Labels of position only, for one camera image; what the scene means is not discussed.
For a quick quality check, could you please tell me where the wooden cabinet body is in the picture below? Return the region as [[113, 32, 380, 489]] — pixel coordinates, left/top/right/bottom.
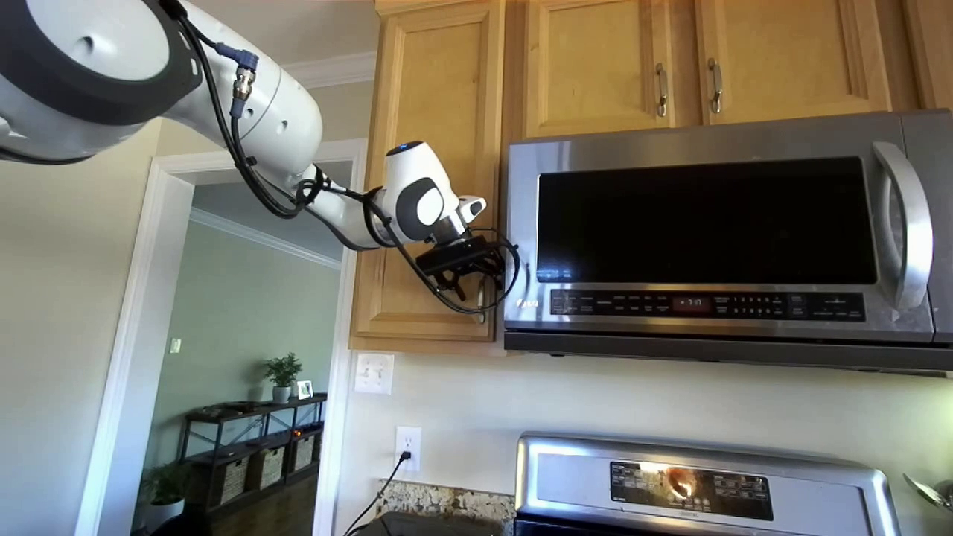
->
[[352, 0, 953, 357]]

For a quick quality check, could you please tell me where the curved silver microwave handle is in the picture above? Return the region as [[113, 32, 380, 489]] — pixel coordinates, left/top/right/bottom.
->
[[870, 136, 937, 312]]

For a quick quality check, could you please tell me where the white wall outlet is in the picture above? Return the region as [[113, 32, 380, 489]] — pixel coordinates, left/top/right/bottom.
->
[[392, 424, 426, 480]]

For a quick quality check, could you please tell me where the speckled granite backsplash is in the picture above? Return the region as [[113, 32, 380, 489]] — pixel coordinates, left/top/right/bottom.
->
[[371, 480, 520, 529]]

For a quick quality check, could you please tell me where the silver spoon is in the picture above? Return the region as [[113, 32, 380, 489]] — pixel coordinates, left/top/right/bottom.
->
[[898, 471, 953, 515]]

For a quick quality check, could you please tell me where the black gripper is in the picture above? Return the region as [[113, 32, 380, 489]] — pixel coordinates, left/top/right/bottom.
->
[[413, 233, 509, 321]]

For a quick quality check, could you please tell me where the stainless steel stove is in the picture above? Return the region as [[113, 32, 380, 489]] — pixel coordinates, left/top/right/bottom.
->
[[509, 431, 909, 536]]

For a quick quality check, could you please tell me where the large floor plant pot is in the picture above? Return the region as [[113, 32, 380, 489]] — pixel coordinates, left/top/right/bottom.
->
[[134, 462, 192, 529]]

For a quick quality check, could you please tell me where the white double light switch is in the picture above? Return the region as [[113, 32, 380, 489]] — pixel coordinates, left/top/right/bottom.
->
[[355, 352, 399, 400]]

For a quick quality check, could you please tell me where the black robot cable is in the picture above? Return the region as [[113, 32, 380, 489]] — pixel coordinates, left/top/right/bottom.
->
[[158, 0, 526, 321]]

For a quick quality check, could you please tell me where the stainless steel microwave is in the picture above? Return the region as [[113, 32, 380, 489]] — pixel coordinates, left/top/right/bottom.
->
[[498, 107, 953, 378]]

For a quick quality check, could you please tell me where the woven storage basket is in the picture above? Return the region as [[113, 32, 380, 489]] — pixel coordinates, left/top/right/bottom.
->
[[250, 443, 292, 495], [210, 455, 252, 510], [289, 431, 322, 477]]

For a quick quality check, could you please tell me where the small green potted plant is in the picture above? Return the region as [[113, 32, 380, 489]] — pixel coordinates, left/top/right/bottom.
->
[[255, 348, 305, 409]]

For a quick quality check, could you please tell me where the white crown molding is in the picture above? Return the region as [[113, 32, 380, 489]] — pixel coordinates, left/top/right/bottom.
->
[[285, 48, 380, 98]]

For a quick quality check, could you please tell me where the metal cabinet door handle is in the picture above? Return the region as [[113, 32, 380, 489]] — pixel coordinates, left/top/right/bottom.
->
[[703, 54, 727, 120], [649, 59, 669, 123]]

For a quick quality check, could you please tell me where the white doorway frame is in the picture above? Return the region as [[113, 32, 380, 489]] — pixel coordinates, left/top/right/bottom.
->
[[70, 135, 371, 536]]

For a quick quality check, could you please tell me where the dark console shelf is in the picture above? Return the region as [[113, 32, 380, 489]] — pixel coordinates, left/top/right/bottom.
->
[[174, 389, 332, 515]]

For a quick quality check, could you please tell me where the tall wooden cabinet door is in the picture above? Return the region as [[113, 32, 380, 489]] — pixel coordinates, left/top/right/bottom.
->
[[352, 0, 509, 352]]

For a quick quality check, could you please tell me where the short wooden cabinet door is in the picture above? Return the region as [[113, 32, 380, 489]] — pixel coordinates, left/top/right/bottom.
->
[[520, 0, 691, 141], [691, 0, 897, 129]]

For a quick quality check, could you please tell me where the black plug with cord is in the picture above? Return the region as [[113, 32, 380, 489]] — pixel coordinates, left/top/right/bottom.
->
[[343, 449, 417, 536]]

